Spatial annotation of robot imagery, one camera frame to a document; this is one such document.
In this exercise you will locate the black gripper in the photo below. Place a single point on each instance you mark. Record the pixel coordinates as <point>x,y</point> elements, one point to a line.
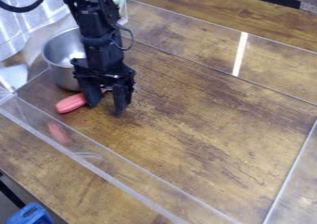
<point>102,69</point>

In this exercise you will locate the pink handled metal spoon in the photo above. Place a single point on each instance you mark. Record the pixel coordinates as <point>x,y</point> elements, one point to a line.
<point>71,103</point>

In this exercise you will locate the stainless steel pot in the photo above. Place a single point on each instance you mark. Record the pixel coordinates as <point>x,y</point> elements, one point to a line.
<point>61,49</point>

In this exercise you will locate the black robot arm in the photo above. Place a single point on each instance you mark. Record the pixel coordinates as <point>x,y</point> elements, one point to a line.
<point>97,18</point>

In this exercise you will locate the white checkered curtain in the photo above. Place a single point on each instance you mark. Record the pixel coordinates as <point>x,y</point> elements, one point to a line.
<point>18,25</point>

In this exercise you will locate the blue plastic crate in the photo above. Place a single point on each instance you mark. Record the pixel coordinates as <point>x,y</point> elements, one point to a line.
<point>31,214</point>

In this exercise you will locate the clear acrylic barrier wall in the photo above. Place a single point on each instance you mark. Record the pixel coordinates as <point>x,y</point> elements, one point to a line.
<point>156,192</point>

